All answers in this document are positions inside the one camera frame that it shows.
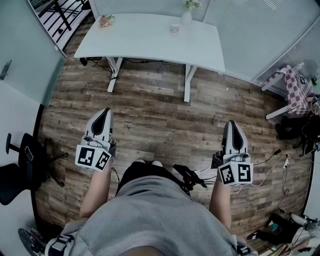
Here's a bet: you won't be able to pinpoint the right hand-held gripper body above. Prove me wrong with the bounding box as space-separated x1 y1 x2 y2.
211 149 254 188

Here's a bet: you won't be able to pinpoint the black belt device with cables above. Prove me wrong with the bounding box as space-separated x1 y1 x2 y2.
172 163 209 198

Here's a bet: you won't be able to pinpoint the person's black trousers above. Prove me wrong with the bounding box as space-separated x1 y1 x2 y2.
115 161 191 199

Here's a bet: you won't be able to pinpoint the person's grey shirt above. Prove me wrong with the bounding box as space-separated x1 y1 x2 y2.
44 174 259 256

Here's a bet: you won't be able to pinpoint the checkered tablecloth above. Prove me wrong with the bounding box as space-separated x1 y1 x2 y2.
283 65 315 116

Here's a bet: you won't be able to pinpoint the pink flower bouquet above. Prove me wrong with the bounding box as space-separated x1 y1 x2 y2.
98 14 116 28

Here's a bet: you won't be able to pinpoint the black harness strap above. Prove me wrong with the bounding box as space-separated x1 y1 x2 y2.
235 245 251 256
50 233 75 254

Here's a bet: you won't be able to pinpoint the black office chair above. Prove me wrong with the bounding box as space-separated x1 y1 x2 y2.
0 132 70 206

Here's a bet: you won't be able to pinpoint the black power strip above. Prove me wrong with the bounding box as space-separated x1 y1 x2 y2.
79 56 104 67

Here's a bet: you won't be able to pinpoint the white cable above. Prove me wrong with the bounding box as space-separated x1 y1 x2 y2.
230 152 289 195

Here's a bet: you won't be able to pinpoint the person's left forearm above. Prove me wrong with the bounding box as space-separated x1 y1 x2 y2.
79 164 112 220

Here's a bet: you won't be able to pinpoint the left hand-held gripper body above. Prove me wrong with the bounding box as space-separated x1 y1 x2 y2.
74 129 117 173

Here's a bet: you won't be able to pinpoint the person's right forearm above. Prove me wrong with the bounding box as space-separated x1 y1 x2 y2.
208 179 232 230

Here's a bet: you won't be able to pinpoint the white vase with white flowers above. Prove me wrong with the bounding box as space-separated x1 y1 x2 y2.
180 0 201 26

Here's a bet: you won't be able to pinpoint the black metal rack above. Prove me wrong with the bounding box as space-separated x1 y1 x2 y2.
26 0 92 51

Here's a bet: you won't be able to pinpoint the grey door handle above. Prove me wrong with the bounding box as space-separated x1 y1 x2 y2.
0 59 13 82

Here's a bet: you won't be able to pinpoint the white power strip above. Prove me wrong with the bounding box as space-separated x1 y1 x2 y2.
282 153 292 170

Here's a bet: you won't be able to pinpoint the white side table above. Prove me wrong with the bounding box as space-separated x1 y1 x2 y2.
260 64 302 120

